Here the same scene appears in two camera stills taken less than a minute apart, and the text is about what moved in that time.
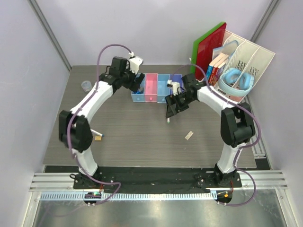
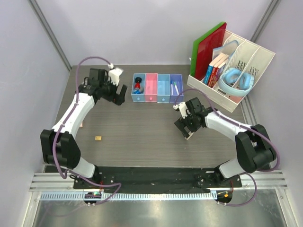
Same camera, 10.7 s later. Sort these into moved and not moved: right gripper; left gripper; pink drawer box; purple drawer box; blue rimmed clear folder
Moved: left gripper; right gripper
Not moved: blue rimmed clear folder; purple drawer box; pink drawer box
